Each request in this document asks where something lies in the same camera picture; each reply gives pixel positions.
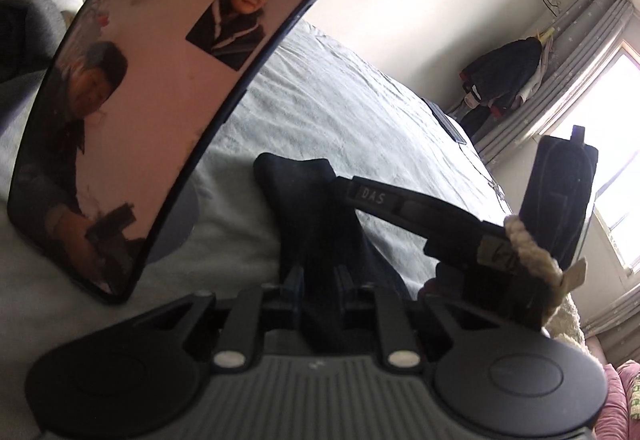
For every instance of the pink folded quilt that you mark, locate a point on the pink folded quilt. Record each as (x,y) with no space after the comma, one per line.
(620,412)

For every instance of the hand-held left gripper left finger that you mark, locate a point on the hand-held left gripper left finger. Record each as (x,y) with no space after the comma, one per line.
(296,287)

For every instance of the black garment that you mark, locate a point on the black garment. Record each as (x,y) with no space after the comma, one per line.
(310,200)

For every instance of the dark hanging jacket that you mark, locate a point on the dark hanging jacket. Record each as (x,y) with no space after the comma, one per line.
(495,80)

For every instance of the window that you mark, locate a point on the window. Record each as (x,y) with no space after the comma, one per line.
(622,145)

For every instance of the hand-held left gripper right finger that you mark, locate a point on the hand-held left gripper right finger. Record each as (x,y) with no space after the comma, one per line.
(345,292)

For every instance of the bed with grey sheet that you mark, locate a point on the bed with grey sheet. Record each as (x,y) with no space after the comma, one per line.
(325,95)

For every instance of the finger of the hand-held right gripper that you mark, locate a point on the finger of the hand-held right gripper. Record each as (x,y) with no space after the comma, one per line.
(465,290)
(420,210)

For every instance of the grey star-print curtain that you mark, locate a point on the grey star-print curtain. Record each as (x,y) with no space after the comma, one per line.
(615,315)
(575,45)

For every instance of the dark flat device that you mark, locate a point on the dark flat device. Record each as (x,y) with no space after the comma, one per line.
(447,122)

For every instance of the light hanging garment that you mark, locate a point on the light hanging garment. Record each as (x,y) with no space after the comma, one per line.
(537,70)

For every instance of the grey cloth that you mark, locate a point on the grey cloth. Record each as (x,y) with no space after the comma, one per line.
(25,20)

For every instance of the white plush dog toy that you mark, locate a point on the white plush dog toy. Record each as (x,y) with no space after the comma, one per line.
(570,327)

